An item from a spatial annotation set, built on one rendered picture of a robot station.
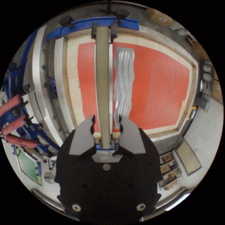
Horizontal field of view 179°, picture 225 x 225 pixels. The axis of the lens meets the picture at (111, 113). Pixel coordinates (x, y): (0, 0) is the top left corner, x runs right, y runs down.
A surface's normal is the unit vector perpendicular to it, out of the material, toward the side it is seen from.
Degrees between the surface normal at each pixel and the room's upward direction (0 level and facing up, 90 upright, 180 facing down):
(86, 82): 0
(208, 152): 90
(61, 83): 0
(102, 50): 0
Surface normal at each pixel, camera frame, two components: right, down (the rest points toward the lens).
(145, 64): 0.05, 0.49
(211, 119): -1.00, 0.03
